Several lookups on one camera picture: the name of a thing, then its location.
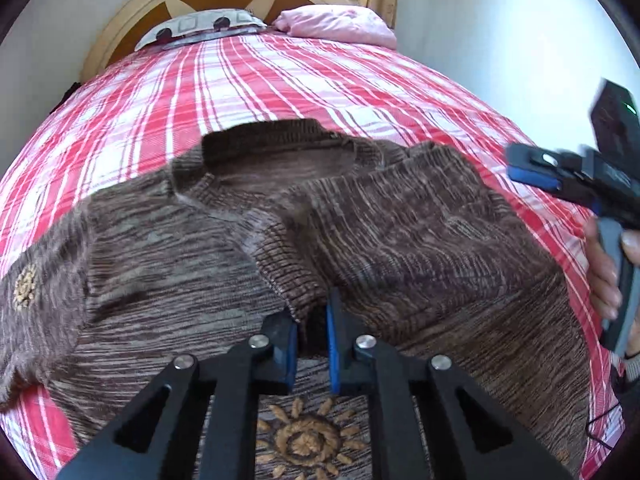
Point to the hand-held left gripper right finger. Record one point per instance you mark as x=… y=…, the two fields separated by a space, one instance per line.
x=333 y=350

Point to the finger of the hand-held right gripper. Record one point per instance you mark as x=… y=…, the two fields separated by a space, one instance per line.
x=535 y=179
x=537 y=156

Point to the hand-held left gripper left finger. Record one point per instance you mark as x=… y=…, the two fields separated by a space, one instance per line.
x=287 y=355

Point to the brown knitted sweater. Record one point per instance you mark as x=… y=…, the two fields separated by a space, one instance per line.
x=400 y=240

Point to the person's right hand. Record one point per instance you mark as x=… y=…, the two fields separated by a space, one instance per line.
x=602 y=280

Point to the pink pillow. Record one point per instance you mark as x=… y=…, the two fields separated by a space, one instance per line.
x=340 y=25

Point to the red plaid bed sheet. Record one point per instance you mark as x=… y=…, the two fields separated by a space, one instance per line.
x=300 y=85

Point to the dark cloth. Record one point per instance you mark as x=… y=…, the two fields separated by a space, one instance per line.
x=65 y=97

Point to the grey patterned pillow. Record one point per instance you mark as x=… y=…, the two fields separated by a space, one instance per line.
x=200 y=22

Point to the cream wooden headboard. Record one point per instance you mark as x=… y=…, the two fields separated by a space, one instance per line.
x=150 y=5

